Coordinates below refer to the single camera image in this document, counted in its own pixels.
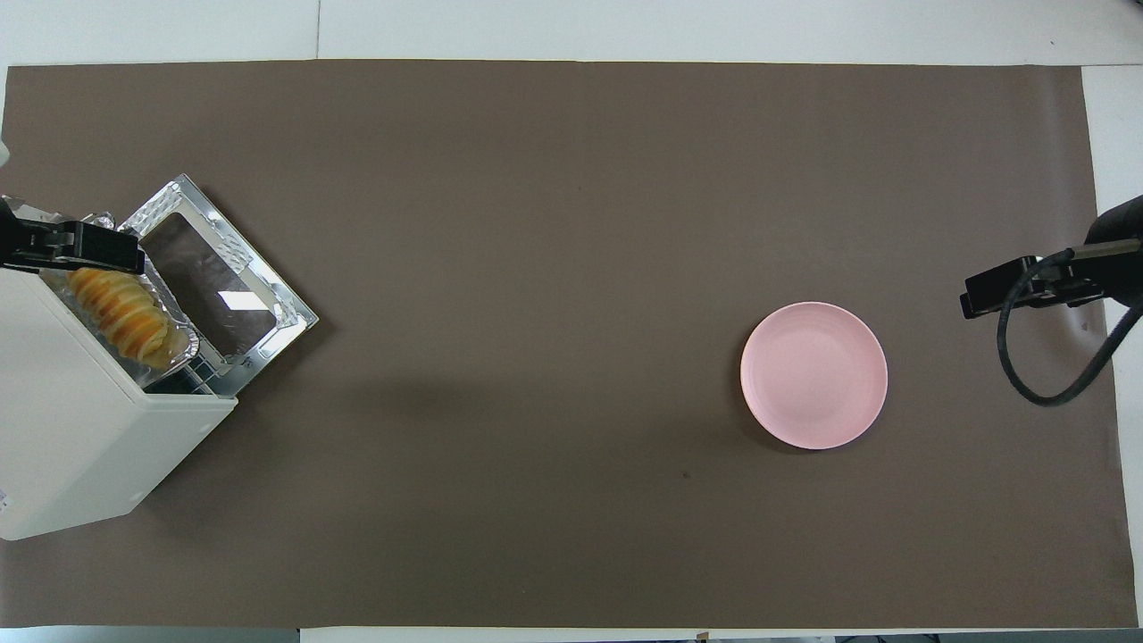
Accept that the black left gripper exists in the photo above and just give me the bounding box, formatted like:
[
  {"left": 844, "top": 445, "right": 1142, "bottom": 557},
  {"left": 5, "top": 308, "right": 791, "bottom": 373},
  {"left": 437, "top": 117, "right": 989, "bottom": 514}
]
[{"left": 0, "top": 196, "right": 146, "bottom": 274}]

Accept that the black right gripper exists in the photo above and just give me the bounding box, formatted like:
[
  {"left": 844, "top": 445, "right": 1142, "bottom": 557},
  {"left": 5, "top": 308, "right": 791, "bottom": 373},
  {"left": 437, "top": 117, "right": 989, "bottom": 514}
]
[{"left": 960, "top": 195, "right": 1143, "bottom": 320}]

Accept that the sliced orange bread loaf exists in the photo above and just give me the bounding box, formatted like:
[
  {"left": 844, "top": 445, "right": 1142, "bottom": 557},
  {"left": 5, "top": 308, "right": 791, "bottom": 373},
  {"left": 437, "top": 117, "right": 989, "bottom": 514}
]
[{"left": 67, "top": 266, "right": 184, "bottom": 369}]

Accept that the aluminium foil tray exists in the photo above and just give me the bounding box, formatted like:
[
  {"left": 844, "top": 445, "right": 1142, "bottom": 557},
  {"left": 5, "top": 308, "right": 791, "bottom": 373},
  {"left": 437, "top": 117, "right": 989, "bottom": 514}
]
[{"left": 40, "top": 210, "right": 202, "bottom": 390}]

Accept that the glass oven door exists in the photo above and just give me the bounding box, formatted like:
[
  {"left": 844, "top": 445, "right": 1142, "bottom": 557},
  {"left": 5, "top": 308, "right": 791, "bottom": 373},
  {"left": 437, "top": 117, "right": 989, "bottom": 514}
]
[{"left": 116, "top": 173, "right": 320, "bottom": 398}]

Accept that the metal oven rack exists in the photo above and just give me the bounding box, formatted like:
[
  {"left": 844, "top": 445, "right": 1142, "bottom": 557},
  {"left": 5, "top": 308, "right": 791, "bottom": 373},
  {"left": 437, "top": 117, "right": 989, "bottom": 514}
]
[{"left": 134, "top": 347, "right": 226, "bottom": 399}]

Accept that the cream toaster oven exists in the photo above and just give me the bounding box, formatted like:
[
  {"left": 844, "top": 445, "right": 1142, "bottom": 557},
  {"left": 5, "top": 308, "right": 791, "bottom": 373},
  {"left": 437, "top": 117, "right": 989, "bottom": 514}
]
[{"left": 0, "top": 192, "right": 239, "bottom": 542}]

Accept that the pink round plate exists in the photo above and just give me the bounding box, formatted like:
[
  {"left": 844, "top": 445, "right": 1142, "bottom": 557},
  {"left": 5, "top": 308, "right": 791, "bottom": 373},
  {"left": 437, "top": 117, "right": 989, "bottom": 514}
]
[{"left": 739, "top": 301, "right": 889, "bottom": 451}]

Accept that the brown table mat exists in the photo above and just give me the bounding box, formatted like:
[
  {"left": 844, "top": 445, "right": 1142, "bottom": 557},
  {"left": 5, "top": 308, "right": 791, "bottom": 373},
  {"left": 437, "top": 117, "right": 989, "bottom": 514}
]
[{"left": 0, "top": 60, "right": 1139, "bottom": 629}]

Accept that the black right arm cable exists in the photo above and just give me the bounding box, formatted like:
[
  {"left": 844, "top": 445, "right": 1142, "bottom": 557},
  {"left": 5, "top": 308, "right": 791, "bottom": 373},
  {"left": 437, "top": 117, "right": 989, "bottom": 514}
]
[{"left": 997, "top": 248, "right": 1143, "bottom": 408}]

